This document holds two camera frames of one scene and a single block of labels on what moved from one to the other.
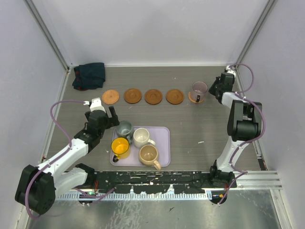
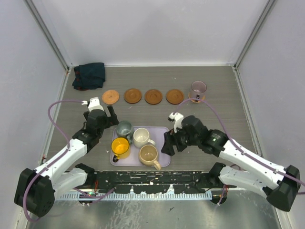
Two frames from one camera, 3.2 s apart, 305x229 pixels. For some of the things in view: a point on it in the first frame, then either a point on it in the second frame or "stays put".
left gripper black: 111,121 stays put
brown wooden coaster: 153,97 stays put
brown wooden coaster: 174,96 stays put
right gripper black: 211,90 -> 167,148
